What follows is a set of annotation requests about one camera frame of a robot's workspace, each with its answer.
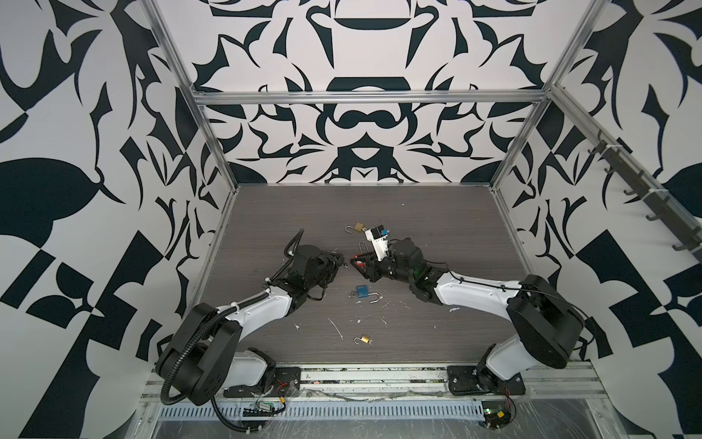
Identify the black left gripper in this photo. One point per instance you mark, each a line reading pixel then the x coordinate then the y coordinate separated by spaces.
pixel 331 264

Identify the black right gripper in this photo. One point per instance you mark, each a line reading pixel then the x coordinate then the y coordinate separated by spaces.
pixel 372 263

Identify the blue padlock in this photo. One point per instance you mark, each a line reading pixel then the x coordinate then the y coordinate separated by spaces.
pixel 364 292

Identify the red safety padlock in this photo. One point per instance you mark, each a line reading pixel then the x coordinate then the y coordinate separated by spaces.
pixel 359 261

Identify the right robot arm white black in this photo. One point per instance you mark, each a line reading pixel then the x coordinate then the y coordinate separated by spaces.
pixel 547 327

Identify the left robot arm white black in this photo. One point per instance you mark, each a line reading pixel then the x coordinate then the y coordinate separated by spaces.
pixel 203 357

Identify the small brass padlock far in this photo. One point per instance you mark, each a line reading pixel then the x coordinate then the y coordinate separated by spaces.
pixel 357 227

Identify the small brass padlock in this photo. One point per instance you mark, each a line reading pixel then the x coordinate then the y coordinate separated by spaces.
pixel 363 340
pixel 357 227

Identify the small brass padlock near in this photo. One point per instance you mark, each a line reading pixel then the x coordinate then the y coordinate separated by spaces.
pixel 363 340

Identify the left circuit board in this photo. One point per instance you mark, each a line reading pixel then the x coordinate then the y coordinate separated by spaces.
pixel 265 409

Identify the circuit board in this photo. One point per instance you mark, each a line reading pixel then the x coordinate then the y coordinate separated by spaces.
pixel 265 409
pixel 497 415

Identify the right circuit board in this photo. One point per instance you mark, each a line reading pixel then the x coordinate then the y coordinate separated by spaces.
pixel 497 415

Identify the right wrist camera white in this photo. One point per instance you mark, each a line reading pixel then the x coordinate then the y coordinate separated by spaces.
pixel 378 237

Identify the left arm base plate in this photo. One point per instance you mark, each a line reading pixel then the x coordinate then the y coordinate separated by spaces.
pixel 273 383

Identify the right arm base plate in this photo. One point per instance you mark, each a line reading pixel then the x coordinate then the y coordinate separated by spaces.
pixel 471 380

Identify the white slotted cable duct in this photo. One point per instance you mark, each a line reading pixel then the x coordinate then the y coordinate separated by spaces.
pixel 335 411

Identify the black coat hook rail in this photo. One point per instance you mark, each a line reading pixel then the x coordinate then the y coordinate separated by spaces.
pixel 643 186

